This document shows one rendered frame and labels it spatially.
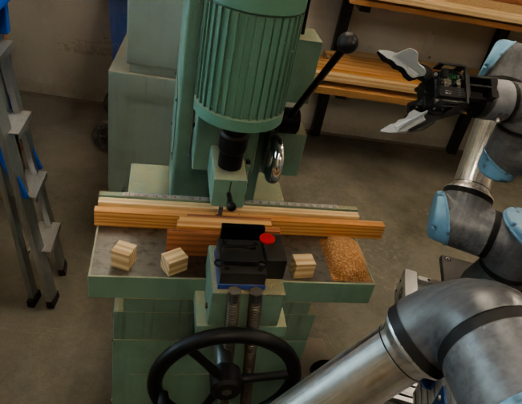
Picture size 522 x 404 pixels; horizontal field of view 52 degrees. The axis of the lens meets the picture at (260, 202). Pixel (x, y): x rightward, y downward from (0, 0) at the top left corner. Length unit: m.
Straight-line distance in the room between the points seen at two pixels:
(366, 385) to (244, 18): 0.58
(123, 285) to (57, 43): 2.65
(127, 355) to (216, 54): 0.69
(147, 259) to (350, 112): 2.75
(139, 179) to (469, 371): 1.15
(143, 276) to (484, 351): 0.71
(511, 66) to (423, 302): 0.92
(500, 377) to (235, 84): 0.64
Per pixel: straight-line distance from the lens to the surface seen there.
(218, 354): 1.07
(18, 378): 2.08
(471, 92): 1.02
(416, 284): 1.44
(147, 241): 1.17
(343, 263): 1.17
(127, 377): 1.34
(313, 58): 1.23
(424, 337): 0.61
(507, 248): 1.30
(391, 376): 0.65
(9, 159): 1.87
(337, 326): 2.34
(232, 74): 0.94
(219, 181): 1.08
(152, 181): 1.53
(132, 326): 1.19
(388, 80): 3.16
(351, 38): 0.90
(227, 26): 0.92
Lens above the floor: 1.66
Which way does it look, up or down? 35 degrees down
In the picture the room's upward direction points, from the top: 12 degrees clockwise
